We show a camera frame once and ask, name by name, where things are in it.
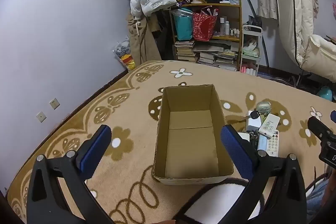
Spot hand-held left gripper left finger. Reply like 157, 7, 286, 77
26, 124, 113, 224

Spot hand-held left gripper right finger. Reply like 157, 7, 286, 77
220, 124, 307, 224

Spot dark bunch of keys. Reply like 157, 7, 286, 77
249, 132, 259, 148

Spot pale blue white tube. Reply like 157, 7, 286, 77
257, 135, 268, 153

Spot white charger cube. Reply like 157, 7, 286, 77
245, 111, 263, 133

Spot white remote with coloured buttons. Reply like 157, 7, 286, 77
266, 130, 279, 158

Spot brown cardboard box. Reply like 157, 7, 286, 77
152, 84, 235, 186

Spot white remote with green buttons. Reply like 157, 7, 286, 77
259, 113, 280, 138

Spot pale green rounded device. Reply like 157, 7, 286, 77
256, 101, 271, 115

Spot teal round object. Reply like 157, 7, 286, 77
316, 86, 334, 102

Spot beige floral carpet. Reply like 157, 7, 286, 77
7, 60, 336, 224

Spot person's jeans leg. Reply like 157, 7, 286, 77
306, 172, 328, 220

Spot pile of magazines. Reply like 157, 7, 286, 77
196, 42, 238, 70

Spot bag of plush toys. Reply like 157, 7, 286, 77
113, 40, 137, 71

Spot white trolley cart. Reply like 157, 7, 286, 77
240, 24, 263, 76

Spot white padded duvet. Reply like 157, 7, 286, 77
274, 0, 336, 79

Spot stack of old books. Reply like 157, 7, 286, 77
175, 41, 196, 62

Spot hanging beige trousers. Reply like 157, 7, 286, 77
127, 13, 162, 65

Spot row of cosmetic bottles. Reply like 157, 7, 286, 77
220, 16, 241, 39

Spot red patterned bag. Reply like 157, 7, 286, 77
192, 7, 219, 42

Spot hanging black clothing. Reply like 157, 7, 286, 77
146, 7, 174, 61

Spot teal bag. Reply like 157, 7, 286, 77
173, 13, 194, 41

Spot wooden shelf unit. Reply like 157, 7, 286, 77
169, 0, 242, 72

